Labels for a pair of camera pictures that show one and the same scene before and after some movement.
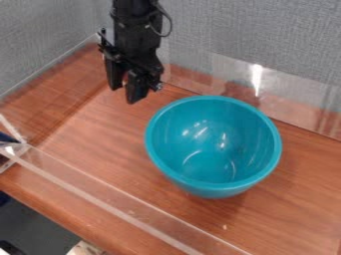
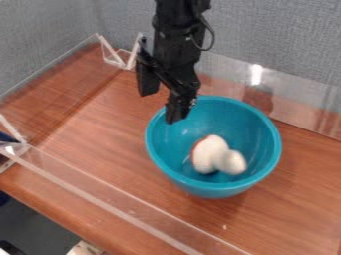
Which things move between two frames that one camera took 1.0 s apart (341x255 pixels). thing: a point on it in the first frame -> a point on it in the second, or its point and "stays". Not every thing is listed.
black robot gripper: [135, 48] -> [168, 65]
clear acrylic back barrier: [303, 103] stays
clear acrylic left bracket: [12, 150] stays
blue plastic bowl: [212, 144] stays
